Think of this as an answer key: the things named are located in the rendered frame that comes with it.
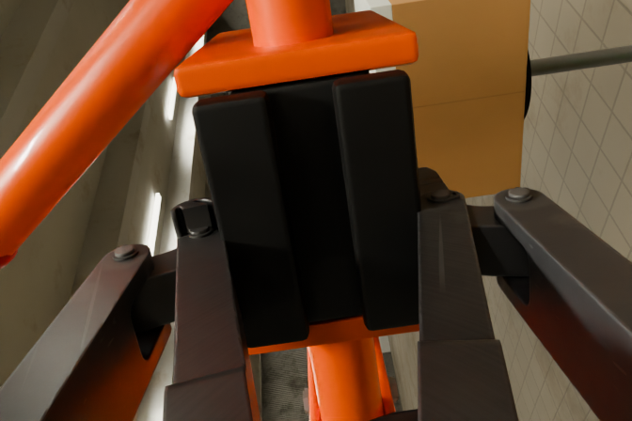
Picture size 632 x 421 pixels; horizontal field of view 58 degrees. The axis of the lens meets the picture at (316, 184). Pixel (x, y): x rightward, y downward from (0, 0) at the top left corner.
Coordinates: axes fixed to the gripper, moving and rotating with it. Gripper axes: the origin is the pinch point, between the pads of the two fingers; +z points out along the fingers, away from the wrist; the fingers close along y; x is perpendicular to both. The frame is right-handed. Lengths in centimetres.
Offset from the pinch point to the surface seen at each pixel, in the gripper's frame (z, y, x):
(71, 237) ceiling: 543, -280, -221
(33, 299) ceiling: 439, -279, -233
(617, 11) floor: 205, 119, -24
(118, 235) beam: 569, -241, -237
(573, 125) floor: 240, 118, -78
